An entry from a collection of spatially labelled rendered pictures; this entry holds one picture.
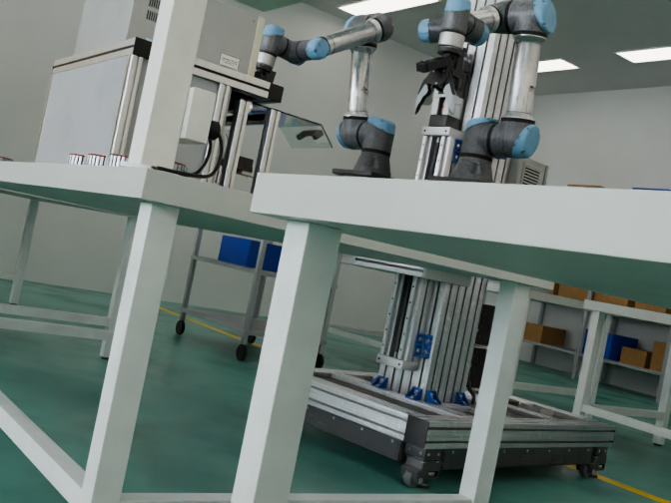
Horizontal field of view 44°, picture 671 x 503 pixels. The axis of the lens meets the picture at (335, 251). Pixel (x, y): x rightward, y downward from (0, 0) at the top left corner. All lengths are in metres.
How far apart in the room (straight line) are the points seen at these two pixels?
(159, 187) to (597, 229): 0.87
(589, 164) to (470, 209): 9.53
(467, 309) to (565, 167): 7.28
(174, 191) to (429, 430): 1.60
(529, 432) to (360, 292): 6.48
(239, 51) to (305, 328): 1.56
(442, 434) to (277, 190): 1.91
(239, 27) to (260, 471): 1.67
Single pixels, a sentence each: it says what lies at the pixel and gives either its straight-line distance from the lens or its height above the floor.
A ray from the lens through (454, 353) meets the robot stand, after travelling 3.27.
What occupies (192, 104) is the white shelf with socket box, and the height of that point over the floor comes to 0.87.
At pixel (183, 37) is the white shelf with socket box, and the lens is 1.48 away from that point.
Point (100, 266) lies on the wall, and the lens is 8.07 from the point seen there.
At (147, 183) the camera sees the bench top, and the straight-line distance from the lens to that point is 1.36.
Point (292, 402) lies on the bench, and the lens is 1.01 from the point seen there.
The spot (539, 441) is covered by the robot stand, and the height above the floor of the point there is 0.16.
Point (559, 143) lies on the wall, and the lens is 10.62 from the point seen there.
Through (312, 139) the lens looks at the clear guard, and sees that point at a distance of 2.62.
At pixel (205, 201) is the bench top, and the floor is 0.72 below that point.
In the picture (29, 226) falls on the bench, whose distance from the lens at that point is 5.78.
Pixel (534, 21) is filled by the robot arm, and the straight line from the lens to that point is 2.96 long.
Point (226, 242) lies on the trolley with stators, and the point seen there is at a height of 0.68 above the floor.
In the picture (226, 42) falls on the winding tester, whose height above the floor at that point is 1.21.
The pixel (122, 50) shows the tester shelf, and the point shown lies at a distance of 2.26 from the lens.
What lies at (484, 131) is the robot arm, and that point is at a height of 1.21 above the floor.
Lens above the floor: 0.65
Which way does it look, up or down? 1 degrees up
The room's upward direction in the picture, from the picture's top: 11 degrees clockwise
